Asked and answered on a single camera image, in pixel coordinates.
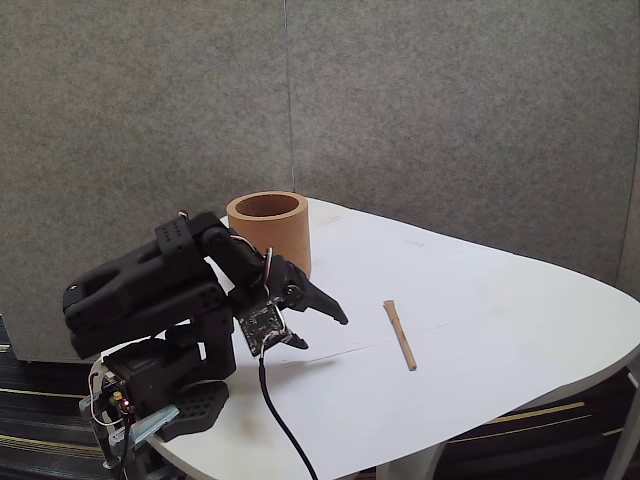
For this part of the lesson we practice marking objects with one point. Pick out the wooden pen with print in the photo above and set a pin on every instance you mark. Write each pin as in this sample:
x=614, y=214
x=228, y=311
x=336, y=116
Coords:
x=402, y=340

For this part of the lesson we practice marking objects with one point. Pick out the round cork pen holder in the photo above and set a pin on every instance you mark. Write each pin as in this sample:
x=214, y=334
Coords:
x=285, y=235

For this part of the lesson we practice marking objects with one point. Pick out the white table leg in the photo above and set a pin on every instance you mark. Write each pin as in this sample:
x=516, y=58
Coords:
x=400, y=465
x=617, y=450

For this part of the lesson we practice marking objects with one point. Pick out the silver metal table clamp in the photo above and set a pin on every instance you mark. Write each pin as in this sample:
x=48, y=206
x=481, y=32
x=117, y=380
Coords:
x=150, y=422

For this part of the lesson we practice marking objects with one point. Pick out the bare camera circuit board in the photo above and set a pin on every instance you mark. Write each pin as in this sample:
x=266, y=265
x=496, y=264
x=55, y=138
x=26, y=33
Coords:
x=260, y=325

